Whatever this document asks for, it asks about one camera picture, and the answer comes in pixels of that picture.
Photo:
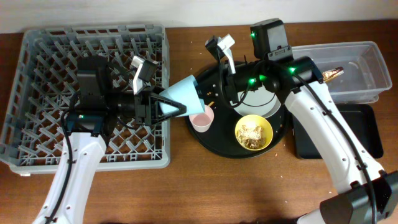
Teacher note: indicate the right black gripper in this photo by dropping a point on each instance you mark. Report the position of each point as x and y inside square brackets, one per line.
[224, 85]

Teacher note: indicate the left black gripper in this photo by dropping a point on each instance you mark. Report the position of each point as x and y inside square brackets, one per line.
[143, 107]

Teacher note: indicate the blue plastic cup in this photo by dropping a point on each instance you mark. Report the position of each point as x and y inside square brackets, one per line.
[185, 92]

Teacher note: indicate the pink plastic cup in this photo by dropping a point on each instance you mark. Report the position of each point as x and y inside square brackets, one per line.
[202, 122]

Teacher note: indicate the yellow bowl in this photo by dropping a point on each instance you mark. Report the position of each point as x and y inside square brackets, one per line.
[256, 120]

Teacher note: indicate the food scraps with rice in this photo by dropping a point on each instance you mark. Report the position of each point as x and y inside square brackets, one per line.
[251, 137]

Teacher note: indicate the gold foil wrapper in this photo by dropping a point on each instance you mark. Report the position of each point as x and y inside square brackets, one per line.
[331, 74]

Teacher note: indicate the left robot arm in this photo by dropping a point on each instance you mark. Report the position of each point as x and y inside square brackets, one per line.
[88, 124]

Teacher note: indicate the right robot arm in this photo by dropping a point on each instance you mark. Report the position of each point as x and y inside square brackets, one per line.
[366, 192]

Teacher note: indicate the grey plastic dishwasher rack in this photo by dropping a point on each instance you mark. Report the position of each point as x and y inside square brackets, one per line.
[34, 96]

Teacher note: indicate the grey ceramic plate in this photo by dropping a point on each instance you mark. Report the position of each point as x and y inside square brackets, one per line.
[260, 102]

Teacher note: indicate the round black tray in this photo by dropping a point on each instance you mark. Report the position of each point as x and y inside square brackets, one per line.
[220, 138]

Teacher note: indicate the black rectangular bin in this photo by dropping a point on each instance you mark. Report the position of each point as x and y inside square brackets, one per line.
[360, 118]

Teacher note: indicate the clear plastic bin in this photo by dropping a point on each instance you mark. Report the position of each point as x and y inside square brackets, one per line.
[365, 74]

